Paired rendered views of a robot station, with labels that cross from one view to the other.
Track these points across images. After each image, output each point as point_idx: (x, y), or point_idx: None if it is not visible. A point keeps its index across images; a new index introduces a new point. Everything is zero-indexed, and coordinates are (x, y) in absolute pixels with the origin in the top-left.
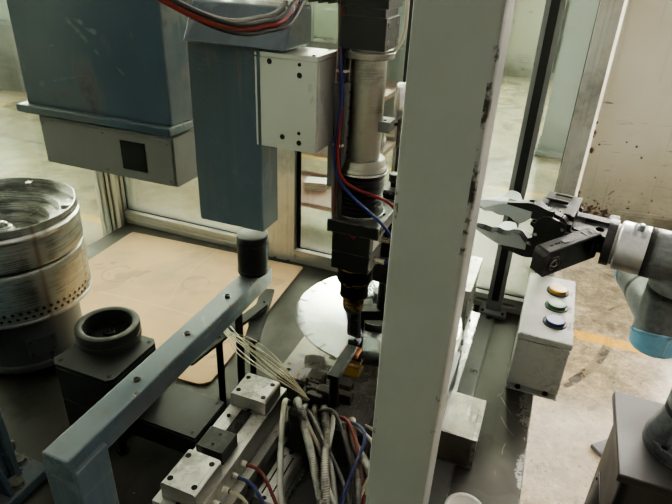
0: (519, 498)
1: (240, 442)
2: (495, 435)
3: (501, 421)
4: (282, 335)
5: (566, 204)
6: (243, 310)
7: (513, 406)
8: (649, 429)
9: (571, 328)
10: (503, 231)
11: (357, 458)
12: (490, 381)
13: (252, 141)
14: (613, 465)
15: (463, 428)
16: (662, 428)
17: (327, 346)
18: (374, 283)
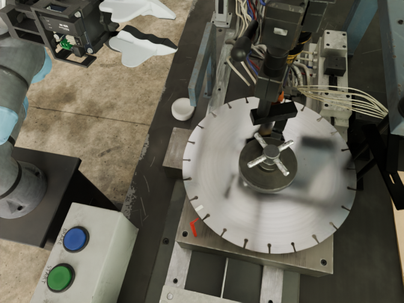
0: (149, 127)
1: (323, 76)
2: (156, 172)
3: (149, 187)
4: (365, 258)
5: (56, 8)
6: (386, 84)
7: (136, 205)
8: (38, 187)
9: (61, 232)
10: (142, 36)
11: (248, 53)
12: (151, 234)
13: None
14: (72, 201)
15: (182, 135)
16: (31, 176)
17: (298, 109)
18: (282, 168)
